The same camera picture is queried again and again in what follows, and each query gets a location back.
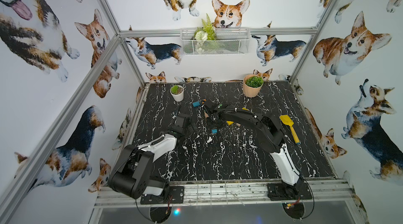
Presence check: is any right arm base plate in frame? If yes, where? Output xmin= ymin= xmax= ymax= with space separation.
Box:
xmin=267 ymin=183 xmax=313 ymax=201

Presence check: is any green fern with white flower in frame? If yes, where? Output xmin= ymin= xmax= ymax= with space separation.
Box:
xmin=193 ymin=14 xmax=217 ymax=54

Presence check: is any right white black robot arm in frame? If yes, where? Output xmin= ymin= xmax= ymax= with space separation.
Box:
xmin=200 ymin=100 xmax=303 ymax=198

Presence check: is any yellow toy shovel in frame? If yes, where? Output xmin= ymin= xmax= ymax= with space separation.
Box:
xmin=280 ymin=115 xmax=301 ymax=145

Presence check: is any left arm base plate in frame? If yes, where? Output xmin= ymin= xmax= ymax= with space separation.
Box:
xmin=140 ymin=186 xmax=185 ymax=205

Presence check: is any small white plant pot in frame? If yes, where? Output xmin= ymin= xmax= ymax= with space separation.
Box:
xmin=170 ymin=85 xmax=184 ymax=102

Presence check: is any aluminium front rail frame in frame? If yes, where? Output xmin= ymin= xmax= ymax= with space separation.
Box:
xmin=94 ymin=180 xmax=354 ymax=209

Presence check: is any white wire wall basket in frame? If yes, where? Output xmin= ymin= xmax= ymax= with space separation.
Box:
xmin=180 ymin=28 xmax=251 ymax=55

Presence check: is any short teal block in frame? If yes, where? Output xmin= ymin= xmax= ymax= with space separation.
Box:
xmin=192 ymin=101 xmax=203 ymax=108

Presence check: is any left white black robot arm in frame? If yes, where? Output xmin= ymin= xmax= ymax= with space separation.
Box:
xmin=108 ymin=113 xmax=196 ymax=203

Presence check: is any terracotta plant pot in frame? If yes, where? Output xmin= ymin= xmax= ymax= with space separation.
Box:
xmin=243 ymin=74 xmax=264 ymax=98

